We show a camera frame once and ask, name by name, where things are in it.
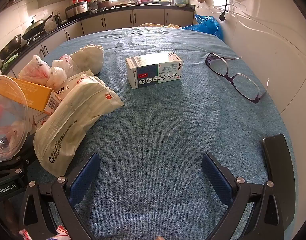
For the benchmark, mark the white and blue medicine box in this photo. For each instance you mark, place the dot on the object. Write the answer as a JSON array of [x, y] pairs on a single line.
[[155, 72]]

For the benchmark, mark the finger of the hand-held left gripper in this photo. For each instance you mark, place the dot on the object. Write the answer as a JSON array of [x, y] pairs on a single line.
[[10, 171]]

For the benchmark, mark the dark cooking pot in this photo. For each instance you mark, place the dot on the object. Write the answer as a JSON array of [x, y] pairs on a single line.
[[104, 3]]

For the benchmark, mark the white green container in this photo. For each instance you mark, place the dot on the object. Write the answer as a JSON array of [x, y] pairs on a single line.
[[181, 0]]

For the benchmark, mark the clear plastic bowl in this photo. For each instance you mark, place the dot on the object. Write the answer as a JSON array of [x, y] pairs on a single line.
[[7, 130]]

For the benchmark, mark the orange medicine box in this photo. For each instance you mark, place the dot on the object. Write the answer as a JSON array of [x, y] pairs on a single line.
[[35, 97]]

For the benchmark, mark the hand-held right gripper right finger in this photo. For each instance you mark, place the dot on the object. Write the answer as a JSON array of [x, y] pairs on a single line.
[[215, 178]]

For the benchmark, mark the white cloth wad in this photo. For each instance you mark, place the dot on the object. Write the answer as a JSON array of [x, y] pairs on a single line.
[[90, 57]]

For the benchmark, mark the steel rice cooker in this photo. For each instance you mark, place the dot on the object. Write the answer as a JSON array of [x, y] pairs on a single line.
[[77, 8]]

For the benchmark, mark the blue plastic bag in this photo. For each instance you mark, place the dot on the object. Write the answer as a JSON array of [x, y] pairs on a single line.
[[208, 25]]

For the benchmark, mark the red printed plastic bag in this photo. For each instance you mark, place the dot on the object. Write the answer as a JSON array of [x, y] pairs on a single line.
[[35, 70]]

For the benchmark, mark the yellow plastic bag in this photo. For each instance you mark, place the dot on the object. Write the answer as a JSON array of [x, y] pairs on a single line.
[[173, 25]]

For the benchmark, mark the black kitchen countertop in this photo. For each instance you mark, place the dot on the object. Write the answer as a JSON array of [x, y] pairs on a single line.
[[117, 8]]

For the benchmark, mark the white plastic bag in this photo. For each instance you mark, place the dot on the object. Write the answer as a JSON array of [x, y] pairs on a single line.
[[59, 72]]

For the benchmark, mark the red white patterned cloth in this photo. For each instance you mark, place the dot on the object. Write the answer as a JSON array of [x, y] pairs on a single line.
[[60, 233]]

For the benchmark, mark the black smartphone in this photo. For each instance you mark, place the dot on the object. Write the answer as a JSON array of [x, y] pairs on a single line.
[[278, 155]]

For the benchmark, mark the gas stove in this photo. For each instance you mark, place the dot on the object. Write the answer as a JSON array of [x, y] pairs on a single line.
[[34, 38]]

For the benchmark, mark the purple framed glasses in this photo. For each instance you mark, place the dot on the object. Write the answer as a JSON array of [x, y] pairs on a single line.
[[230, 75]]

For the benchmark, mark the green vegetables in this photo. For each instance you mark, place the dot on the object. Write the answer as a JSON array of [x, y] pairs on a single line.
[[10, 61]]

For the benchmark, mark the blue tablecloth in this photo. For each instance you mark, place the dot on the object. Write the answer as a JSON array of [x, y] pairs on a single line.
[[155, 130]]

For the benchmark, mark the beige lower kitchen cabinets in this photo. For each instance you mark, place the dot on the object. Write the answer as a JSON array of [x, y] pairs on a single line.
[[148, 17]]

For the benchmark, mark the face mask packet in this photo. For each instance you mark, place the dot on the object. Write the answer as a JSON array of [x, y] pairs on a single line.
[[67, 120]]

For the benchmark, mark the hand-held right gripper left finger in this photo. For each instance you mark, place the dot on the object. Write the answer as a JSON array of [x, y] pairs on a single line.
[[84, 178]]

